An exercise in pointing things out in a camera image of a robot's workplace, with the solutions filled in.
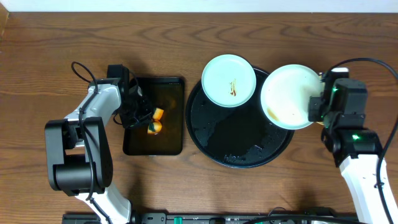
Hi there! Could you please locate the green and yellow sponge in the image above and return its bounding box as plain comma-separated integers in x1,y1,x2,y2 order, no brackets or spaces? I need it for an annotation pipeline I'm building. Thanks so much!
147,108,164,134

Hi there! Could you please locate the left black cable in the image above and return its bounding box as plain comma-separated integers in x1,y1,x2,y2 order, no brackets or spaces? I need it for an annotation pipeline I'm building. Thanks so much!
70,61,113,224

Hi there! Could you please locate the black rectangular tray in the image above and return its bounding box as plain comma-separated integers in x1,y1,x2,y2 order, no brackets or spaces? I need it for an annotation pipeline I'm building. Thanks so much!
123,77,185,156

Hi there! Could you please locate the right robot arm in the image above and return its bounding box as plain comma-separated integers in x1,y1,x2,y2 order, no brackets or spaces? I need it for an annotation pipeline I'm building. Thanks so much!
308,96,397,223

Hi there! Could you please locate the black round tray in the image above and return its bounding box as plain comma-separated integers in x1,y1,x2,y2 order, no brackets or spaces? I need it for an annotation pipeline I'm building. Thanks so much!
185,67,294,168

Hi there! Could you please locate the light blue plate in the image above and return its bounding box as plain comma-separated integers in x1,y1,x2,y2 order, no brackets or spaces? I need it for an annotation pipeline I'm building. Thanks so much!
260,64,324,130
201,54,257,108

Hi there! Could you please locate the right black cable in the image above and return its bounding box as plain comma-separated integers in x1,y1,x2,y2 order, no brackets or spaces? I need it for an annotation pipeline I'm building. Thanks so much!
323,57,398,224

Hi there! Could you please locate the black cable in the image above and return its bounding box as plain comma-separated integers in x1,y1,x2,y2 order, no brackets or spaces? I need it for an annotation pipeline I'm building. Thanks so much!
323,57,398,224
70,61,113,224

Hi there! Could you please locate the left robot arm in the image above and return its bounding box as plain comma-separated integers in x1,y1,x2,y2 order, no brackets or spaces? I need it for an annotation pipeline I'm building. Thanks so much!
44,78,142,223

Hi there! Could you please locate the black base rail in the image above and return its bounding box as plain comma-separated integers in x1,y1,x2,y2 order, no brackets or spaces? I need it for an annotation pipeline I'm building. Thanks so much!
61,212,361,224

